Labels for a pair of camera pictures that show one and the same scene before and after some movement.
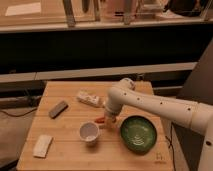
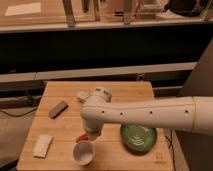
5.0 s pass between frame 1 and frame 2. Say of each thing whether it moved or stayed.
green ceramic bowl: stayed
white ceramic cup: moved
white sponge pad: stayed
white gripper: moved
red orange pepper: moved
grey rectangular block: stayed
